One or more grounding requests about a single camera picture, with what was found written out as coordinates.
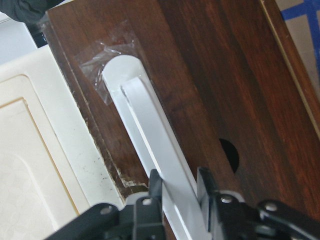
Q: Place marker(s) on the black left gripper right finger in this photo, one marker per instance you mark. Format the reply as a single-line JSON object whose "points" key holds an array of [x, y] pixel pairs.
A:
{"points": [[228, 217]]}

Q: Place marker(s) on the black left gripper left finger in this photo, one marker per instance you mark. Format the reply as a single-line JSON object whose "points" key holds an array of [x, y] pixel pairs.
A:
{"points": [[142, 220]]}

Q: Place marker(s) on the white drawer handle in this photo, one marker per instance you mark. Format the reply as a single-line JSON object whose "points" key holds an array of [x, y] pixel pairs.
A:
{"points": [[155, 144]]}

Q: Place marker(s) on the dark brown wooden drawer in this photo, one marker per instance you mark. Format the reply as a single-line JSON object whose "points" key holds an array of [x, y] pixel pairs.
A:
{"points": [[229, 80]]}

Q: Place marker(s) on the cream plastic storage box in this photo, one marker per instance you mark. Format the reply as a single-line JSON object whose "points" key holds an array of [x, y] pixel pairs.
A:
{"points": [[51, 170]]}

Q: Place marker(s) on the clear adhesive tape piece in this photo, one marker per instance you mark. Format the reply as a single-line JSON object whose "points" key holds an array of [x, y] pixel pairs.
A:
{"points": [[121, 40]]}

